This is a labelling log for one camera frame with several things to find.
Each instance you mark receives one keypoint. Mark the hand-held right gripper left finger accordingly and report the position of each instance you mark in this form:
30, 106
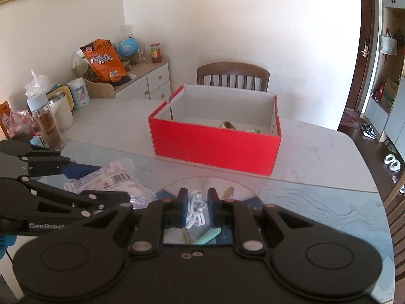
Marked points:
182, 209

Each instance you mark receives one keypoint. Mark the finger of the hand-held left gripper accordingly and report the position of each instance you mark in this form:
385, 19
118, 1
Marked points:
57, 196
79, 170

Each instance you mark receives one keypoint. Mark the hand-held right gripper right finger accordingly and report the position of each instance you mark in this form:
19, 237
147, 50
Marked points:
212, 209

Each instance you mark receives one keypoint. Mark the mint green plastic stick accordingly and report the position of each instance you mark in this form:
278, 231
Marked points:
208, 236

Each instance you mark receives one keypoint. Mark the white pink plastic packet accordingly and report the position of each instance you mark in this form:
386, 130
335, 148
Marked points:
110, 177

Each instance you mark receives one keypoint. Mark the red cardboard box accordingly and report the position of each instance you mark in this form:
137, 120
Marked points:
215, 145

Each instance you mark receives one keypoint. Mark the small beige object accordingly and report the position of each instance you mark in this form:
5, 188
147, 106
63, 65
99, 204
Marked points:
227, 125

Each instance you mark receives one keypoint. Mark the white marble desktop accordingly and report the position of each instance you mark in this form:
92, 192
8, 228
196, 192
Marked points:
316, 152

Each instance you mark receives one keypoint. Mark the person's left hand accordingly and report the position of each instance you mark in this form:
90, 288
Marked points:
5, 243

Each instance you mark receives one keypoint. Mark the glass bottle with tea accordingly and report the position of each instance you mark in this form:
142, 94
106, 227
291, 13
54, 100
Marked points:
47, 126

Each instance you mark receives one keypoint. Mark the white jug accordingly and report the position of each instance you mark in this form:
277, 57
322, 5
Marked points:
63, 114

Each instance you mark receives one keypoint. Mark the white mug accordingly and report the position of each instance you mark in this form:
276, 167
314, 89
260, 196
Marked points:
79, 93

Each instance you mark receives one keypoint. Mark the red pink snack packets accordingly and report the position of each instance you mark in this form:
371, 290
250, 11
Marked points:
15, 123

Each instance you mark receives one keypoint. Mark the yellow rimmed container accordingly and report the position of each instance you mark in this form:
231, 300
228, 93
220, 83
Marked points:
58, 89

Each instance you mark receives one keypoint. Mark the light wooden board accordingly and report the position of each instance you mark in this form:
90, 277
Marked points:
101, 88

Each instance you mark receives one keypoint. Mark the printed tissue pack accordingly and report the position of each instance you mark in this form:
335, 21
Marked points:
254, 130

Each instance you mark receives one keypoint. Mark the clear plastic bag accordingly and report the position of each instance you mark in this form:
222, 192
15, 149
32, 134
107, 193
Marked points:
38, 84

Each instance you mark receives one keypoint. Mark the orange snack bag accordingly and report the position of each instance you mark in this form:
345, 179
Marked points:
104, 60

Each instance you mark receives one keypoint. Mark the white sideboard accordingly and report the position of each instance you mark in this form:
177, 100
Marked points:
155, 76

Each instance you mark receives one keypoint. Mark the small blue globe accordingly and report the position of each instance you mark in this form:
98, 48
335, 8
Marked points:
128, 47

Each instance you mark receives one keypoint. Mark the clear plastic stand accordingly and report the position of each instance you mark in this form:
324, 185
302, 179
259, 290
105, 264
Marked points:
142, 52

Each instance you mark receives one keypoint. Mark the red label sauce jar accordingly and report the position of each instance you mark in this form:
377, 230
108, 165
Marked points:
155, 53

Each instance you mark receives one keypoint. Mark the dark wooden chair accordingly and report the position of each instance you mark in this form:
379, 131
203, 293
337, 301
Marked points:
232, 68

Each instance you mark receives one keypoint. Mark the red door mat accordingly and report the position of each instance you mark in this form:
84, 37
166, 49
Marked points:
351, 118

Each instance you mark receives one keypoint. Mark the black white sneakers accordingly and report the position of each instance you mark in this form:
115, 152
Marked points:
368, 130

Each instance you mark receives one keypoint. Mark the light wooden chair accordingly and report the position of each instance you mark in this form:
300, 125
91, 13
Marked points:
395, 215

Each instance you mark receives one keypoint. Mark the white slipper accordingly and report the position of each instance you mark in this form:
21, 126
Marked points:
395, 164
389, 159

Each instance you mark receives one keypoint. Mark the brown door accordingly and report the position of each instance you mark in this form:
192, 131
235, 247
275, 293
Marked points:
364, 22

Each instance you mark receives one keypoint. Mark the pale hanging bag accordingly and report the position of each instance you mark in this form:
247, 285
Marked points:
388, 44

